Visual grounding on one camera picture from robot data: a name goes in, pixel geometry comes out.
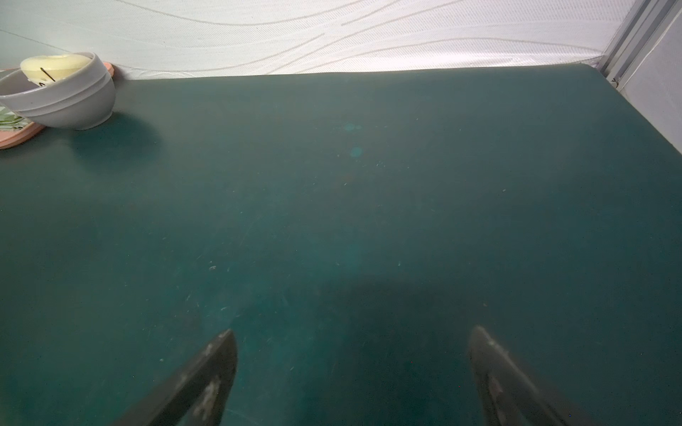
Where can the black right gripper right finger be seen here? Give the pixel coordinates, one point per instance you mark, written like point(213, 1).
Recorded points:
point(511, 393)

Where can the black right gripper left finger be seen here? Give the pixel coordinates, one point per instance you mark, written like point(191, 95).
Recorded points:
point(196, 393)

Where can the grey ceramic bowl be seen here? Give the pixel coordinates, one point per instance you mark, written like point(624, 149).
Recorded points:
point(64, 101)

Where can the pink tray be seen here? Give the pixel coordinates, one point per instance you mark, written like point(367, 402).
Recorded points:
point(18, 133)

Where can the green checkered cloth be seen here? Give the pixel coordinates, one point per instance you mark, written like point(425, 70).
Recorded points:
point(9, 121)

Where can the pale yellow food in bowl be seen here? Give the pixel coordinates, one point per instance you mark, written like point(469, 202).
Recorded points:
point(48, 69)

